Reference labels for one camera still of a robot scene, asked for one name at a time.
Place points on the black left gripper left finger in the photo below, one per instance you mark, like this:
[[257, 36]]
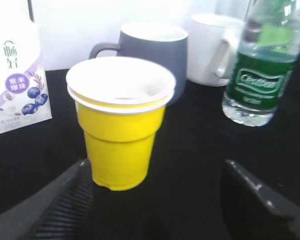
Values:
[[58, 211]]

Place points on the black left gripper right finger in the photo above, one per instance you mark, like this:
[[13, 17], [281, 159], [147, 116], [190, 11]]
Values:
[[254, 211]]

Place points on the yellow plastic cup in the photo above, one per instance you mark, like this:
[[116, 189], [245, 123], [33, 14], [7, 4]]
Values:
[[121, 103]]

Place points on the white purple milk carton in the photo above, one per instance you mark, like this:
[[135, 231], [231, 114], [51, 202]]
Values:
[[24, 95]]

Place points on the white mug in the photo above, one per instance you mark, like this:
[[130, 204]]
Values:
[[212, 47]]

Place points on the clear water bottle green label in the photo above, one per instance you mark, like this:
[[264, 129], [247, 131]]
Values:
[[267, 51]]

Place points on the grey mug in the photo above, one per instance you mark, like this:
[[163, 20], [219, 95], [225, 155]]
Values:
[[161, 43]]

